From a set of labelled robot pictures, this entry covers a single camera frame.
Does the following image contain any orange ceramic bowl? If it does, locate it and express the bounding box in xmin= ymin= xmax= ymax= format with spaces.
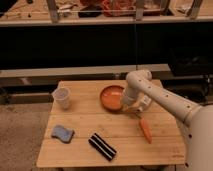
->
xmin=99 ymin=85 xmax=124 ymax=112

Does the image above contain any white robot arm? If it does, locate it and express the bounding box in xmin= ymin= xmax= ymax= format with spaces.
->
xmin=121 ymin=70 xmax=213 ymax=171

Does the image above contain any orange toy carrot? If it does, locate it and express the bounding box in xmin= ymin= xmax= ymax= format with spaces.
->
xmin=137 ymin=115 xmax=152 ymax=144

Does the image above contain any wooden folding table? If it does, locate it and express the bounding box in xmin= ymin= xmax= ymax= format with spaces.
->
xmin=37 ymin=80 xmax=186 ymax=168

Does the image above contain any black white striped cloth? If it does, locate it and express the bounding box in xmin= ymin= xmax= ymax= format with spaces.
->
xmin=88 ymin=133 xmax=117 ymax=161

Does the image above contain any blue sponge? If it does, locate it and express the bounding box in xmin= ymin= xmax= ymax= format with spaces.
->
xmin=51 ymin=125 xmax=74 ymax=143

